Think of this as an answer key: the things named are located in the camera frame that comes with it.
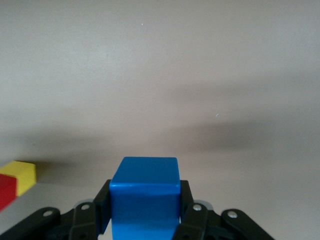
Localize yellow block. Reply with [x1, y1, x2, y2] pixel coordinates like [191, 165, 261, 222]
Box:
[0, 160, 37, 197]

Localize blue block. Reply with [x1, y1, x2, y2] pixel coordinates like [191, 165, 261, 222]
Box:
[109, 156, 181, 240]

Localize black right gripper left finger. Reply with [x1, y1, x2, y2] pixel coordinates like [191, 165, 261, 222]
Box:
[0, 179, 112, 240]

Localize red block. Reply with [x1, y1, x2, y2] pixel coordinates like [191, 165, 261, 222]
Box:
[0, 174, 19, 213]

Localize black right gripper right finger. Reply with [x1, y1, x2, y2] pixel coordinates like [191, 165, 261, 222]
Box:
[172, 179, 273, 240]

